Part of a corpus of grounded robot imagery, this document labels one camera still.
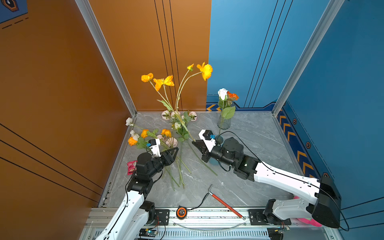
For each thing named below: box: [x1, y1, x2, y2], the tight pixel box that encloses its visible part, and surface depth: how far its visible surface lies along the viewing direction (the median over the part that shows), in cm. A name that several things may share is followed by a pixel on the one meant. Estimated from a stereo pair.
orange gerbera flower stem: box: [226, 91, 240, 107], surface depth 74 cm
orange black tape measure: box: [176, 206, 187, 220], surface depth 74 cm
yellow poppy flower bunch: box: [141, 61, 213, 142], surface depth 56 cm
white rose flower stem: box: [218, 88, 232, 136], surface depth 75 cm
